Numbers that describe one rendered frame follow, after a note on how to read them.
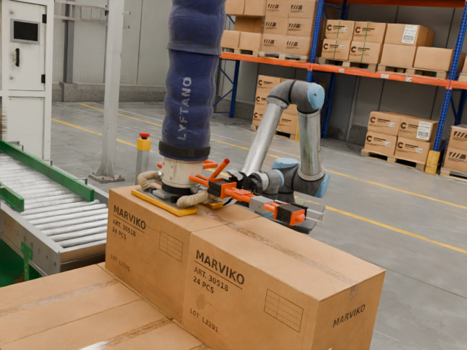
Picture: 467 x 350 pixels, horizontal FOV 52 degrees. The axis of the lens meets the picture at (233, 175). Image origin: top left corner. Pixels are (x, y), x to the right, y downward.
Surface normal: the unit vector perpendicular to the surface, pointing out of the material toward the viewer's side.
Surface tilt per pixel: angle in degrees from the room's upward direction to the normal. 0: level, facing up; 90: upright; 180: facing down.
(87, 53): 90
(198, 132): 76
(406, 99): 90
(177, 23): 91
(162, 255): 90
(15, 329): 0
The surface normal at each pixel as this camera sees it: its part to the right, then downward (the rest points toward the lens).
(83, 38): 0.77, 0.25
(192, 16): -0.03, -0.04
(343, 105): -0.63, 0.11
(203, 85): 0.57, 0.04
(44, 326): 0.11, -0.96
